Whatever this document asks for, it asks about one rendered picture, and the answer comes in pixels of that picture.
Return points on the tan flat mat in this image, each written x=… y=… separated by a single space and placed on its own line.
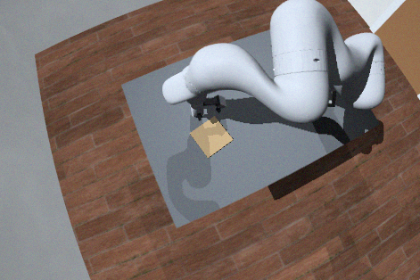
x=211 y=136

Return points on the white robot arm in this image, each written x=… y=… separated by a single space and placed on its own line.
x=301 y=33

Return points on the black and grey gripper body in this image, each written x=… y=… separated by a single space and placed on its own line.
x=197 y=109

